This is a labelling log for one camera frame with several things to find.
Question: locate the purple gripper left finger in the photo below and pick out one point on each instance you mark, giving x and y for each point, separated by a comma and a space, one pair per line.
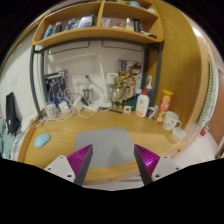
73, 167

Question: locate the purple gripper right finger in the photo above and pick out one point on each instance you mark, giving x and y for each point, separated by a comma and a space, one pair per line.
151, 166

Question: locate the grey mouse pad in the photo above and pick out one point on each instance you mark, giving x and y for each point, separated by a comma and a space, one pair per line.
112, 146

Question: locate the light blue computer mouse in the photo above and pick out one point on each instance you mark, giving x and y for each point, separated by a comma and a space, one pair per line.
41, 140

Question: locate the small white plastic cup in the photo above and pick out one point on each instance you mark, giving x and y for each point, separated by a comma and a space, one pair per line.
178, 134

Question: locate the white ceramic mug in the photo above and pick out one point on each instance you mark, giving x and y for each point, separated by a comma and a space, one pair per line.
171, 120

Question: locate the small white clock cube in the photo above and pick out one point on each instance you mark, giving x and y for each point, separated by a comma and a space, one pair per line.
127, 109

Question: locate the white lotion bottle red cap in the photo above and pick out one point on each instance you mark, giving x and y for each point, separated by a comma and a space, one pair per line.
142, 104

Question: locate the white power adapter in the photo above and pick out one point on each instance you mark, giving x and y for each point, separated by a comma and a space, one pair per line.
64, 108

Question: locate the clear glass jar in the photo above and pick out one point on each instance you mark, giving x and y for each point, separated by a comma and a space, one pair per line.
51, 110

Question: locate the red Pringles can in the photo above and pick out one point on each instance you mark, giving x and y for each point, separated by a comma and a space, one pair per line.
164, 104

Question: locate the white spray bottle blue nozzle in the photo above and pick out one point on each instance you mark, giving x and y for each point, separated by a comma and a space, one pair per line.
150, 90

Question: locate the black bag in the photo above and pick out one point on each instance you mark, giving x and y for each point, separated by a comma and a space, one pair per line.
13, 123

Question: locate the blue model kit box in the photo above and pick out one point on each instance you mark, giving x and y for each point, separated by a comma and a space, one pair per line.
56, 83

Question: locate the wooden wall shelf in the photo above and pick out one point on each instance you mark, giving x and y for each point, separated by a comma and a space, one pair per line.
106, 15

